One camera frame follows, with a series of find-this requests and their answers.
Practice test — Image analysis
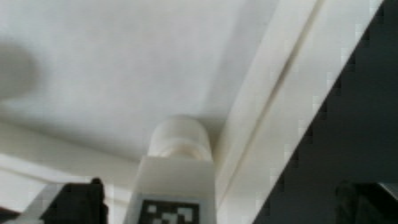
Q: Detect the white U-shaped obstacle fence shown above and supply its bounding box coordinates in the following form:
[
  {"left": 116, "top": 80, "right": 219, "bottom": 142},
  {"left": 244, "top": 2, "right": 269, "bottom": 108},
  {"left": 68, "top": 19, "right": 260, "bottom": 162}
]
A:
[{"left": 214, "top": 0, "right": 384, "bottom": 224}]

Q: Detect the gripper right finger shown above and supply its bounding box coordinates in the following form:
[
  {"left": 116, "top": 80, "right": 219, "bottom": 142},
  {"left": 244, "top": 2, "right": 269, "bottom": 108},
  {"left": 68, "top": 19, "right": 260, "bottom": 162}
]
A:
[{"left": 335, "top": 181, "right": 398, "bottom": 224}]

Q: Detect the white leg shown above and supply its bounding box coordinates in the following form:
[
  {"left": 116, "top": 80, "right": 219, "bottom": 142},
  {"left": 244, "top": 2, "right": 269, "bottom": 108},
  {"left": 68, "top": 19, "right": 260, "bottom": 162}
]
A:
[{"left": 123, "top": 116, "right": 217, "bottom": 224}]

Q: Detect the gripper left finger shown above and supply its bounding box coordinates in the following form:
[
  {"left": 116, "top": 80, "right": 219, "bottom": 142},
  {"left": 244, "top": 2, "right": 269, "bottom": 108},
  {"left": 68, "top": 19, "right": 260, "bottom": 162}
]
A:
[{"left": 0, "top": 177, "right": 111, "bottom": 224}]

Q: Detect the white square table top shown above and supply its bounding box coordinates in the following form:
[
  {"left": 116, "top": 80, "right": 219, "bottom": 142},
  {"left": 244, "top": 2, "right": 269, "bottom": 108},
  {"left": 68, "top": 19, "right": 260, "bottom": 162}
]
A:
[{"left": 0, "top": 0, "right": 320, "bottom": 214}]

